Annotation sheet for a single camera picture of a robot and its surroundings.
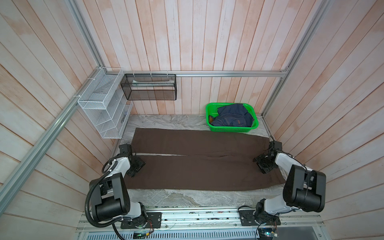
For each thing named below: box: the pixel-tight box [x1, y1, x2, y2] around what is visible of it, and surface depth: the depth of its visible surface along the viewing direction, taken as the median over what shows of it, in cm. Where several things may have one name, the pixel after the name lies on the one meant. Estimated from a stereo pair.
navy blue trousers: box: [209, 103, 255, 127], surface depth 113 cm
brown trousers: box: [124, 128, 286, 191], surface depth 99 cm
